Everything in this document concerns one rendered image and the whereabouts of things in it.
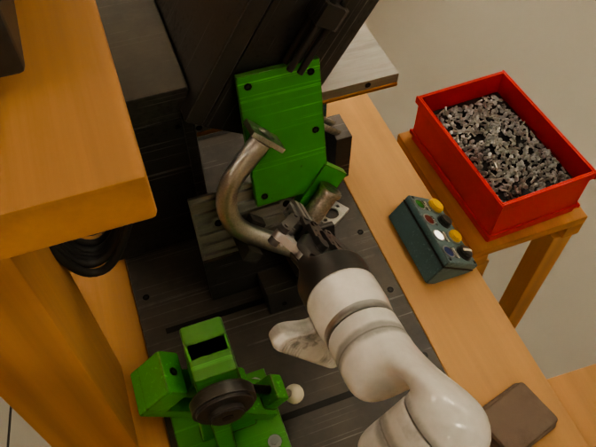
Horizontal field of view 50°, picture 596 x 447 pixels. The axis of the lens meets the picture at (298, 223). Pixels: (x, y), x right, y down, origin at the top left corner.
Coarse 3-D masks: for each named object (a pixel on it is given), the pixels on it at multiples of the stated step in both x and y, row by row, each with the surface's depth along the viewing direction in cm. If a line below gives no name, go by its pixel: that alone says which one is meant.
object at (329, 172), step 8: (328, 168) 93; (336, 168) 95; (320, 176) 94; (328, 176) 94; (336, 176) 95; (344, 176) 95; (312, 184) 94; (336, 184) 96; (304, 192) 95; (312, 192) 95; (296, 200) 96; (304, 200) 96
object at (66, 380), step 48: (0, 288) 53; (48, 288) 61; (0, 336) 58; (48, 336) 61; (96, 336) 82; (0, 384) 64; (48, 384) 68; (96, 384) 72; (48, 432) 76; (96, 432) 81
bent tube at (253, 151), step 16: (256, 128) 83; (256, 144) 83; (272, 144) 83; (240, 160) 84; (256, 160) 84; (224, 176) 86; (240, 176) 85; (224, 192) 86; (224, 208) 88; (224, 224) 90; (240, 224) 90; (240, 240) 92; (256, 240) 93; (288, 256) 97
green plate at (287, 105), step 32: (288, 64) 82; (256, 96) 83; (288, 96) 84; (320, 96) 86; (288, 128) 87; (320, 128) 89; (288, 160) 91; (320, 160) 92; (256, 192) 92; (288, 192) 94
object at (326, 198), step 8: (320, 184) 93; (328, 184) 94; (320, 192) 93; (328, 192) 92; (336, 192) 93; (312, 200) 94; (320, 200) 93; (328, 200) 93; (312, 208) 94; (320, 208) 93; (328, 208) 94; (312, 216) 94; (320, 216) 94
